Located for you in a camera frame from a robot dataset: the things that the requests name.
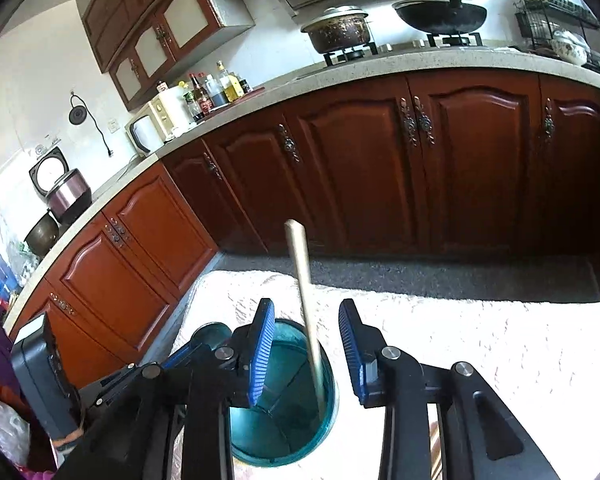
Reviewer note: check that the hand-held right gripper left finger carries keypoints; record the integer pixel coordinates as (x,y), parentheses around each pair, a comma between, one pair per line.
(260,355)

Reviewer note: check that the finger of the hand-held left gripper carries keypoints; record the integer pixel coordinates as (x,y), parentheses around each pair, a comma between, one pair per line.
(111,385)
(182,352)

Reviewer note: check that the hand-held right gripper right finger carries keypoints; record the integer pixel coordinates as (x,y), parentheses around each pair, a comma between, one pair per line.
(352,355)

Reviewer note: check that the teal plastic cup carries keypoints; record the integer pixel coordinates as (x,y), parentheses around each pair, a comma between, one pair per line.
(290,410)

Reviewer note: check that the wooden chopstick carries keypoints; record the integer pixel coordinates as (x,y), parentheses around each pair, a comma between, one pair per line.
(302,280)

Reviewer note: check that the pink plastic bag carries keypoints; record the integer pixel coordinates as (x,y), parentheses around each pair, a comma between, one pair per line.
(5,430)

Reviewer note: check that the white quilted mat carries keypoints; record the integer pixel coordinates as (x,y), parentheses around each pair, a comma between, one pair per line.
(480,340)

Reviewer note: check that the dark metal bowl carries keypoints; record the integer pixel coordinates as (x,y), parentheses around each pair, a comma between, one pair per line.
(42,235)

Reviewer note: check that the rice cooker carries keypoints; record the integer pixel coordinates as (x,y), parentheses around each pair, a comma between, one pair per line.
(67,197)

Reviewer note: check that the brown wooden base cabinets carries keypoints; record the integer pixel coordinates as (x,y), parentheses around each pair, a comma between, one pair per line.
(355,160)

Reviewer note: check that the cream microwave oven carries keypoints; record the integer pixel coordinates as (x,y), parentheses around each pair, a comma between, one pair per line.
(155,120)

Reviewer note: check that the white canister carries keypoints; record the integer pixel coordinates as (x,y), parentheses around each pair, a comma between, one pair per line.
(177,105)

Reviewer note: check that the row of condiment bottles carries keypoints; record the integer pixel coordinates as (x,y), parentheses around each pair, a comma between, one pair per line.
(215,90)

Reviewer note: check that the grey stone countertop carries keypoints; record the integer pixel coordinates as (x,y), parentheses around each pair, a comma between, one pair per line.
(380,62)

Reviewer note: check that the gas stove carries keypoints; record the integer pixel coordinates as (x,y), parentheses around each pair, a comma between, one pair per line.
(380,49)

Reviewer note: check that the dark cooking pot with lid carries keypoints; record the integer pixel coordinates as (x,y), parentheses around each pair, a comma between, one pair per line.
(337,30)

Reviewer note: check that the black wok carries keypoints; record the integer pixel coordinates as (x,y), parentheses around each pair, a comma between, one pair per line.
(440,17)

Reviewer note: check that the patterned white bowl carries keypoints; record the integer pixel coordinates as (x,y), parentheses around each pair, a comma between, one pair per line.
(570,47)

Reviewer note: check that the white wall socket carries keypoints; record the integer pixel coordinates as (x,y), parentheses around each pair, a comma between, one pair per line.
(113,125)

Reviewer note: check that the brown wooden wall cabinet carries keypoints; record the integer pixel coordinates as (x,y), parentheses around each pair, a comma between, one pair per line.
(145,10)

